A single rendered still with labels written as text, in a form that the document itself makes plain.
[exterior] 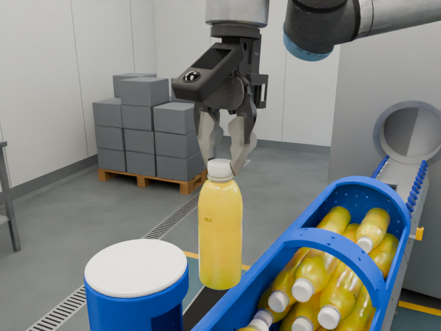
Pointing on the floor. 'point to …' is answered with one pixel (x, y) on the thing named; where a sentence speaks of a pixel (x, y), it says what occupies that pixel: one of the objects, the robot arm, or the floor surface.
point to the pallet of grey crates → (148, 134)
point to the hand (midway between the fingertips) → (220, 165)
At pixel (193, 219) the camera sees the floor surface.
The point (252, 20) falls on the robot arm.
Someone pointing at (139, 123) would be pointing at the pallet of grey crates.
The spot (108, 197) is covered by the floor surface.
